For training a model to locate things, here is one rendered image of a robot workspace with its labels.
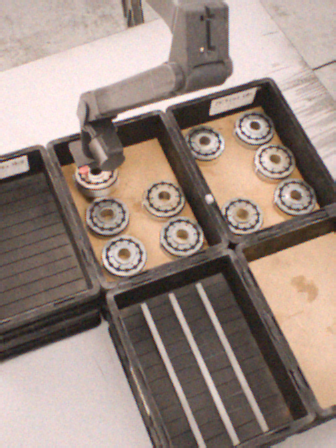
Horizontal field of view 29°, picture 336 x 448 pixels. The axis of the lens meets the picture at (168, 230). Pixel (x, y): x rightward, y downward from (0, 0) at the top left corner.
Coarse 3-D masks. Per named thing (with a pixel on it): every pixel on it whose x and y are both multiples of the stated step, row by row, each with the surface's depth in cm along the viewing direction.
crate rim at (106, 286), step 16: (160, 112) 158; (48, 144) 152; (176, 144) 155; (192, 176) 152; (64, 192) 147; (208, 208) 148; (80, 224) 143; (224, 240) 144; (96, 256) 140; (192, 256) 142; (96, 272) 138; (144, 272) 139; (112, 288) 137
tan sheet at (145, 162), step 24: (144, 144) 166; (72, 168) 161; (120, 168) 162; (144, 168) 163; (168, 168) 163; (72, 192) 158; (120, 192) 159; (144, 216) 157; (192, 216) 158; (96, 240) 153; (144, 240) 154
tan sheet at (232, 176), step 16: (240, 112) 173; (192, 128) 169; (224, 128) 170; (224, 160) 165; (240, 160) 166; (208, 176) 163; (224, 176) 163; (240, 176) 164; (256, 176) 164; (224, 192) 161; (240, 192) 162; (256, 192) 162; (272, 192) 162; (272, 208) 160; (272, 224) 158
